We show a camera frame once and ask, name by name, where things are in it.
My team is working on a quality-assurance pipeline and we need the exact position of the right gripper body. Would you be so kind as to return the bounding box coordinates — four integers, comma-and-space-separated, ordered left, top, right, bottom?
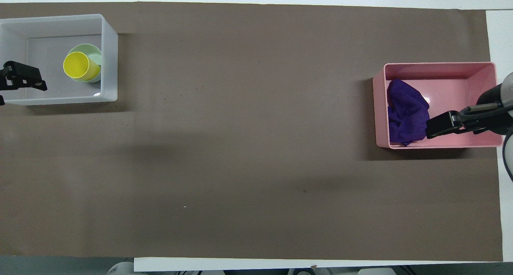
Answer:
476, 83, 513, 136

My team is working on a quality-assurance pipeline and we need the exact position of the pink plastic box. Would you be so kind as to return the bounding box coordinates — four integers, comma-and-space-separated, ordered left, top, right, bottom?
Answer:
372, 62, 504, 150

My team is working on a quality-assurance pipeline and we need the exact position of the translucent white plastic box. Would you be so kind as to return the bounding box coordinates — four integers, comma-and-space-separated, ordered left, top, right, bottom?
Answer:
0, 14, 119, 106

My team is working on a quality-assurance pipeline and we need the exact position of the purple cloth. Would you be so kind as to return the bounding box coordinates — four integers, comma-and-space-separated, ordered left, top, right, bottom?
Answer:
386, 79, 431, 147

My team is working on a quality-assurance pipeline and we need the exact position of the light green cup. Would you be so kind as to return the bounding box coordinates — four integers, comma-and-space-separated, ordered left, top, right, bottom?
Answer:
67, 43, 103, 83

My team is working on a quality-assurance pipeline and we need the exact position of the yellow cup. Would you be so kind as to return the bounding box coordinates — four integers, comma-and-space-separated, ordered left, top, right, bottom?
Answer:
63, 51, 101, 82

